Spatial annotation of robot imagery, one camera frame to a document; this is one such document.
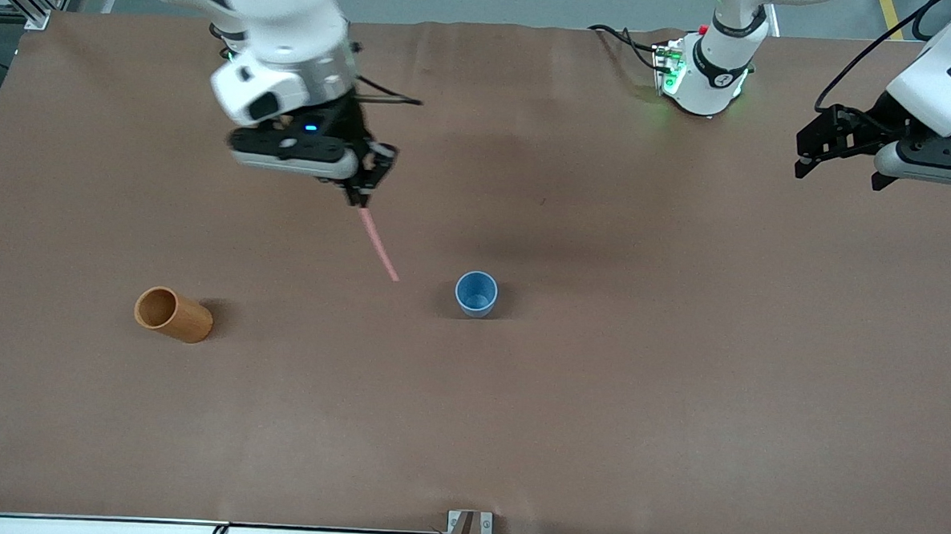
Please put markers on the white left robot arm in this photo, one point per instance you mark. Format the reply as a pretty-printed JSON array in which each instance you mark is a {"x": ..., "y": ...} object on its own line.
[{"x": 704, "y": 84}]

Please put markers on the brown table cover sheet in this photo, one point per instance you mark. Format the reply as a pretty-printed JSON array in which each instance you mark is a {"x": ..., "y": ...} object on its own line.
[{"x": 469, "y": 419}]

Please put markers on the blue plastic cup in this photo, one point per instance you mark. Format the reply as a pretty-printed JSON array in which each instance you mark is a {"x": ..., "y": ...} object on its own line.
[{"x": 476, "y": 295}]

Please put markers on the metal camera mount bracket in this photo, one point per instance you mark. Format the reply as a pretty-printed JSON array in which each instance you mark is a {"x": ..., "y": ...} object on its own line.
[{"x": 468, "y": 531}]

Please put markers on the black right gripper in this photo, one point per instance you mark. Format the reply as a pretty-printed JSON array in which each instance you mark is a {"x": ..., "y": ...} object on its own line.
[{"x": 348, "y": 122}]

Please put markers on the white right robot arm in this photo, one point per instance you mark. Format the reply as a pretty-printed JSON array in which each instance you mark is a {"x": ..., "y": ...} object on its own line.
[{"x": 278, "y": 18}]

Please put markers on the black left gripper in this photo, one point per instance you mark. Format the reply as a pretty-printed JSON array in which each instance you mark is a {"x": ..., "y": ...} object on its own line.
[{"x": 873, "y": 124}]

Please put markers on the brown wooden cup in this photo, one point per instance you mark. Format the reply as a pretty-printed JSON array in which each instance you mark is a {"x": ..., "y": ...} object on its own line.
[{"x": 184, "y": 322}]

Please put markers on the pink chopstick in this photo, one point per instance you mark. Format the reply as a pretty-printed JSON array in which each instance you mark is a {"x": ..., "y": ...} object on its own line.
[{"x": 379, "y": 243}]

